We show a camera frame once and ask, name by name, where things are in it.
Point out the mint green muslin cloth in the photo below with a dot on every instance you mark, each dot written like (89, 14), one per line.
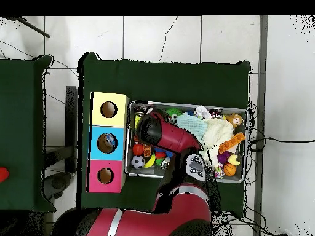
(193, 124)

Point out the clear plastic packet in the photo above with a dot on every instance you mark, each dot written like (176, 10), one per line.
(110, 141)

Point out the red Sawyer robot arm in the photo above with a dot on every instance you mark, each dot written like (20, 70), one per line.
(170, 136)

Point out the wooden box with three holes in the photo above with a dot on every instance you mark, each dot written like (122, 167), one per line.
(118, 142)

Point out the shallow clear mesh bin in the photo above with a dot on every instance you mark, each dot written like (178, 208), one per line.
(244, 147)

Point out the small green spiky ball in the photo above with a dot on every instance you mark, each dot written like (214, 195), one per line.
(173, 114)

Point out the small red ball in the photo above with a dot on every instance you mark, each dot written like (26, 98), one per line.
(138, 149)

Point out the small soccer ball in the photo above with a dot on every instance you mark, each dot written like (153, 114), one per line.
(138, 162)

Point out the cream muslin cloth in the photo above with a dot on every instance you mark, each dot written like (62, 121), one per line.
(219, 135)

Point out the orange plastic toy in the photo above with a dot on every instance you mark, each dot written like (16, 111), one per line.
(231, 143)

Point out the small brown plush doll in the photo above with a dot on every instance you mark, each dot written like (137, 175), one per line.
(236, 119)

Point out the small orange basketball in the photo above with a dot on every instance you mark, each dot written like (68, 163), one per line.
(230, 169)

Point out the green cloth side table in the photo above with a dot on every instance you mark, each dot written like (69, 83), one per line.
(24, 147)

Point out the small red round object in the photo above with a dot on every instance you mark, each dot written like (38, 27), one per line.
(3, 174)

